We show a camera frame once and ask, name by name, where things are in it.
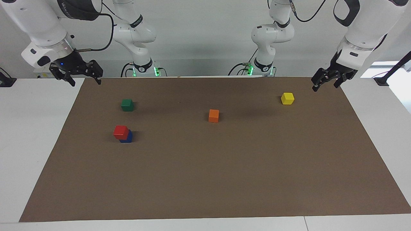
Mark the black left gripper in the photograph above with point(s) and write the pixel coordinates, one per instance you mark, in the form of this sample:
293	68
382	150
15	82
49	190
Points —
343	68

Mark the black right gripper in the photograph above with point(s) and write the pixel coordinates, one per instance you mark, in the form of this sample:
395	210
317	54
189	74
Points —
74	64

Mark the red wooden block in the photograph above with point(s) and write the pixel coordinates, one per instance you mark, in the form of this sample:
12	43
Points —
120	132

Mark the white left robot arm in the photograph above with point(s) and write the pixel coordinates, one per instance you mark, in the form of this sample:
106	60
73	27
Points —
366	29

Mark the yellow wooden block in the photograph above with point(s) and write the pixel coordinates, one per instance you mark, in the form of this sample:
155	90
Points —
287	98

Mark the green wooden block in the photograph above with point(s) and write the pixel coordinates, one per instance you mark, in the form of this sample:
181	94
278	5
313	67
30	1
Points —
127	105

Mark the blue wooden block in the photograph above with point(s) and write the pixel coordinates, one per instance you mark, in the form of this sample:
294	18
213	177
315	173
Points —
128	138

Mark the orange wooden block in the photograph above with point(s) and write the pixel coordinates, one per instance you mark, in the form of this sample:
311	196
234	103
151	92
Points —
214	116

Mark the small white box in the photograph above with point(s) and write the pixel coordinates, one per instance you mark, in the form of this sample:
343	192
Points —
40	75

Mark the brown table mat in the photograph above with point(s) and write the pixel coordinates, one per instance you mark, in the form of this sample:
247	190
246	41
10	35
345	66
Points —
224	166

